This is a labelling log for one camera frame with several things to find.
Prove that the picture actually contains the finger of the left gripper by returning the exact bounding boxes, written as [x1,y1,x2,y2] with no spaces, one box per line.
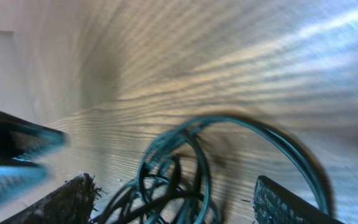
[0,111,67,165]
[0,166,48,204]

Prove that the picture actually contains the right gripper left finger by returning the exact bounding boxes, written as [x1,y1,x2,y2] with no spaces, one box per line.
[0,173,99,224]

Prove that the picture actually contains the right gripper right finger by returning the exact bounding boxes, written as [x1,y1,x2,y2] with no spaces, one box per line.
[253,175,342,224]

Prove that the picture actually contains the black usb cable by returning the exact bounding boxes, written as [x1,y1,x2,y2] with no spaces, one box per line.
[90,114,334,224]

